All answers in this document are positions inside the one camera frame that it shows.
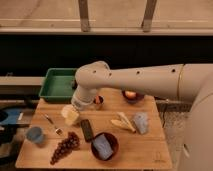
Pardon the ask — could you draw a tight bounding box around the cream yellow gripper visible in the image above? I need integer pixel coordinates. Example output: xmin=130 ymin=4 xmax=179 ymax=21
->
xmin=65 ymin=108 xmax=79 ymax=125

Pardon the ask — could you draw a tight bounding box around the bunch of dark grapes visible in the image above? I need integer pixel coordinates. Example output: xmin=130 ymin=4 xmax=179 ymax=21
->
xmin=50 ymin=132 xmax=80 ymax=165

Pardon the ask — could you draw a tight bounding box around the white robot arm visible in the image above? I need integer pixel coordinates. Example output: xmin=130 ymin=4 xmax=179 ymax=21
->
xmin=71 ymin=61 xmax=213 ymax=171

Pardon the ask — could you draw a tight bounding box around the blue plastic cup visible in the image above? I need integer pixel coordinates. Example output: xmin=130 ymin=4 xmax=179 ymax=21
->
xmin=26 ymin=126 xmax=44 ymax=144

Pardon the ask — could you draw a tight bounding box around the white round container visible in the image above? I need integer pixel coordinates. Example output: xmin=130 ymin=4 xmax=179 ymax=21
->
xmin=61 ymin=105 xmax=71 ymax=118

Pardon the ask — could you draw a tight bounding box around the black remote control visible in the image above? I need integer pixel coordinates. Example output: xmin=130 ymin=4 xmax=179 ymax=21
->
xmin=80 ymin=119 xmax=94 ymax=142

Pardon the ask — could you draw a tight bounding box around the orange carrot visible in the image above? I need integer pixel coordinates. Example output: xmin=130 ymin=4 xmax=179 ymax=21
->
xmin=95 ymin=96 xmax=101 ymax=104

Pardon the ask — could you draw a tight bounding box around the green plastic tray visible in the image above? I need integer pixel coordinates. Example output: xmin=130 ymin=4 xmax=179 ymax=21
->
xmin=39 ymin=68 xmax=76 ymax=103

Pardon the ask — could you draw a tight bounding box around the blue sponge cloth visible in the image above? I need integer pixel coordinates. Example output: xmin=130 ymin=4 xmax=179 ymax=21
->
xmin=92 ymin=134 xmax=113 ymax=160

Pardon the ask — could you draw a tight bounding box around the brown bowl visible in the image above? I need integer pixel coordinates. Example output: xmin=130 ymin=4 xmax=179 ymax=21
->
xmin=91 ymin=132 xmax=119 ymax=161

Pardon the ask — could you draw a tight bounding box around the blue black equipment at left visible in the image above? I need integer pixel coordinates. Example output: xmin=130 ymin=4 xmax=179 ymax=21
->
xmin=0 ymin=100 xmax=37 ymax=165

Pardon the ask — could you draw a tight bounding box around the orange fruit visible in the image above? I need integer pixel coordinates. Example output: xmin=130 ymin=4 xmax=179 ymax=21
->
xmin=125 ymin=91 xmax=136 ymax=100

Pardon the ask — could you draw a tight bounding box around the light blue crumpled cloth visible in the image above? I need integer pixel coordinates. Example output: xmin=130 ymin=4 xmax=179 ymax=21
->
xmin=133 ymin=112 xmax=148 ymax=134

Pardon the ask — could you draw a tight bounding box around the left metal window post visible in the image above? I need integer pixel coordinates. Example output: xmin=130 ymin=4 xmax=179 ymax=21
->
xmin=78 ymin=0 xmax=90 ymax=32

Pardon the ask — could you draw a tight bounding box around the metal window post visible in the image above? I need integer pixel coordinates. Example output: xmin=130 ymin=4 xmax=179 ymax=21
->
xmin=78 ymin=0 xmax=90 ymax=32
xmin=141 ymin=0 xmax=157 ymax=32

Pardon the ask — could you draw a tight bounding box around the right metal window post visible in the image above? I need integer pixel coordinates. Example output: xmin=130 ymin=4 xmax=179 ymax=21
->
xmin=141 ymin=0 xmax=157 ymax=32

